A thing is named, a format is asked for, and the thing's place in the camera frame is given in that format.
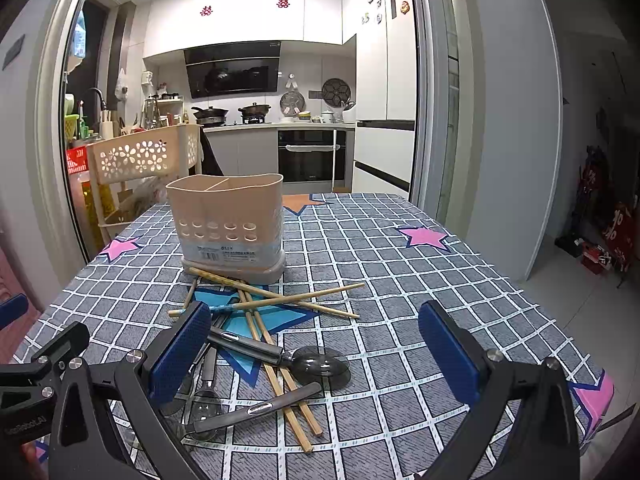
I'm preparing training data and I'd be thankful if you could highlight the dark slotted utensil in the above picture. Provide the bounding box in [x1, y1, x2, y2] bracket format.
[182, 342, 222, 441]

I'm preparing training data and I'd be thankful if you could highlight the plain bamboo chopstick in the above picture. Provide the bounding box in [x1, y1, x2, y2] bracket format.
[245, 310, 319, 454]
[247, 310, 322, 436]

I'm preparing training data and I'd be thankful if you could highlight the dark spoon with round bowl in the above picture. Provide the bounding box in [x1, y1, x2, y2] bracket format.
[208, 327, 352, 390]

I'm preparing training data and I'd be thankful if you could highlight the beige plastic utensil holder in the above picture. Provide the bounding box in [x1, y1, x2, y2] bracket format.
[166, 174, 285, 285]

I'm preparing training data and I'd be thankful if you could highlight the blue patterned chopstick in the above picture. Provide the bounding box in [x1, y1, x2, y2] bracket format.
[208, 283, 364, 318]

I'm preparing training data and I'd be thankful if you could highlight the yellow patterned chopstick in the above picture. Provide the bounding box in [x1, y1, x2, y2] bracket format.
[186, 268, 283, 300]

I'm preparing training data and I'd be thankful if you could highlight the grey checkered star tablecloth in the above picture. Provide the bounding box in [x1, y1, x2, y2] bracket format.
[13, 194, 614, 479]

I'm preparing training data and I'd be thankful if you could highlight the beige flower-cutout trolley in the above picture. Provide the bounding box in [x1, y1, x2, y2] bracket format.
[86, 124, 202, 244]

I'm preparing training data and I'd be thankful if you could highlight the black built-in oven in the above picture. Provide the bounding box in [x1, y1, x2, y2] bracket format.
[278, 129, 347, 182]

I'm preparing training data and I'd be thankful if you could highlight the black wok on stove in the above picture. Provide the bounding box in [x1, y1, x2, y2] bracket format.
[191, 106, 228, 127]

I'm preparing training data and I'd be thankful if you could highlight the black pot on stove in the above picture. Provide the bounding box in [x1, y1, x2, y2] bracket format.
[239, 103, 271, 125]

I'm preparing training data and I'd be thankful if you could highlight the black range hood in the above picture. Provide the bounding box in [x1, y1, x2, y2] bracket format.
[183, 40, 281, 99]

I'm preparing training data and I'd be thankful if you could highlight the white refrigerator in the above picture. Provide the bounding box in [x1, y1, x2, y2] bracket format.
[352, 0, 418, 200]

